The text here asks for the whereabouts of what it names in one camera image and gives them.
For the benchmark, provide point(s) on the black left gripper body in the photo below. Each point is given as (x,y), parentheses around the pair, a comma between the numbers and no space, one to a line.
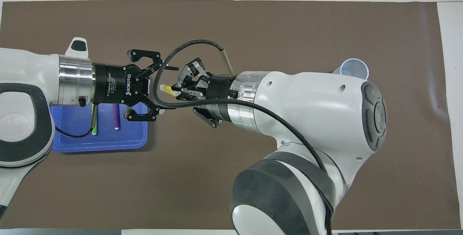
(112,85)

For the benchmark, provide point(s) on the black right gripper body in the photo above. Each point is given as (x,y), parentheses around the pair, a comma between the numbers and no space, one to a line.
(220,94)

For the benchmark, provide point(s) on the purple pen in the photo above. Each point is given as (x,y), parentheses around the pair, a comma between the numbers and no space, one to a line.
(116,117)

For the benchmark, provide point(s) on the yellow pen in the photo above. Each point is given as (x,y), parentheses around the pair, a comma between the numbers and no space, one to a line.
(168,89)

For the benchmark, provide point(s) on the green pen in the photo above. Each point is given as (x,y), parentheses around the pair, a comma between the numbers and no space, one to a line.
(94,131)

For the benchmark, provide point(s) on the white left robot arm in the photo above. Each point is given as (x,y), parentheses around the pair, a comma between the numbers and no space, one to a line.
(25,68)

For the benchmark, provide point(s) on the blue plastic tray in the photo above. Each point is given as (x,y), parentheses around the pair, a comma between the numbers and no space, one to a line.
(108,141)

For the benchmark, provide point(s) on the brown table mat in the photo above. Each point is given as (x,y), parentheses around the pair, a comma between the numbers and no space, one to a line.
(202,177)

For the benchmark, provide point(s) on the translucent plastic cup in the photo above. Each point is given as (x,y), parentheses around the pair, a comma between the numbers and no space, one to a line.
(356,69)

